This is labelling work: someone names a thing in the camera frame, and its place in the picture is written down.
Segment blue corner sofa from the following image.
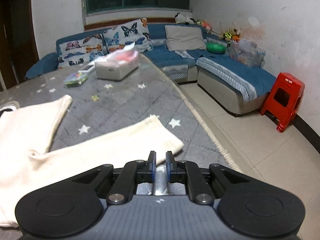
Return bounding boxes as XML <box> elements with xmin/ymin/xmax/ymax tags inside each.
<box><xmin>25</xmin><ymin>24</ymin><xmax>276</xmax><ymax>115</ymax></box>

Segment white tissue box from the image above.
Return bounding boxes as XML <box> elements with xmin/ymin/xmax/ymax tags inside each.
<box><xmin>94</xmin><ymin>43</ymin><xmax>139</xmax><ymax>81</ymax></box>

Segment red plastic stool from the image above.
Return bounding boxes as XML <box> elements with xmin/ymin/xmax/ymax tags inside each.
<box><xmin>260</xmin><ymin>72</ymin><xmax>305</xmax><ymax>133</ymax></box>

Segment clear box of colourful items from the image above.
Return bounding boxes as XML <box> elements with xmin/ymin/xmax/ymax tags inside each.
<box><xmin>63</xmin><ymin>72</ymin><xmax>88</xmax><ymax>87</ymax></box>

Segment left butterfly pillow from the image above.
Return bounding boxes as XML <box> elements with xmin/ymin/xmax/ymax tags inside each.
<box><xmin>57</xmin><ymin>34</ymin><xmax>104</xmax><ymax>69</ymax></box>

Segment right butterfly pillow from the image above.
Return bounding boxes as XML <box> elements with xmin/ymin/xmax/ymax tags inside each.
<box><xmin>103</xmin><ymin>18</ymin><xmax>153</xmax><ymax>53</ymax></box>

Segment grey star tablecloth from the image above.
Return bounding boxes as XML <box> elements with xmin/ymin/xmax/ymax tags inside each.
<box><xmin>0</xmin><ymin>54</ymin><xmax>242</xmax><ymax>240</ymax></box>

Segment cream white garment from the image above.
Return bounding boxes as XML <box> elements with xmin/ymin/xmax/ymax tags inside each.
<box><xmin>1</xmin><ymin>95</ymin><xmax>183</xmax><ymax>228</ymax></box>

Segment black white plush toy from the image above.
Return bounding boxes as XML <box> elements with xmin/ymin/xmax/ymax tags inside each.
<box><xmin>174</xmin><ymin>12</ymin><xmax>196</xmax><ymax>25</ymax></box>

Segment grey cushion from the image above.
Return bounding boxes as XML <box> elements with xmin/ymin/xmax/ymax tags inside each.
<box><xmin>165</xmin><ymin>25</ymin><xmax>206</xmax><ymax>51</ymax></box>

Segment green bowl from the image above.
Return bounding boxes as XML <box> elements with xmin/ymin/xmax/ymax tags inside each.
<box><xmin>206</xmin><ymin>42</ymin><xmax>227</xmax><ymax>54</ymax></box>

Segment butterfly pillow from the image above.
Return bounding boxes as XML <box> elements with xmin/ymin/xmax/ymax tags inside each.
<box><xmin>57</xmin><ymin>34</ymin><xmax>104</xmax><ymax>69</ymax></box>
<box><xmin>103</xmin><ymin>18</ymin><xmax>153</xmax><ymax>53</ymax></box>

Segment clear plastic storage box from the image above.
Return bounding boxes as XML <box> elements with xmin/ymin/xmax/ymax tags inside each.
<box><xmin>229</xmin><ymin>39</ymin><xmax>266</xmax><ymax>68</ymax></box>

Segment yellow orange plush toys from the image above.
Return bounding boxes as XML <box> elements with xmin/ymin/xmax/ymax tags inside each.
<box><xmin>219</xmin><ymin>29</ymin><xmax>241</xmax><ymax>42</ymax></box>

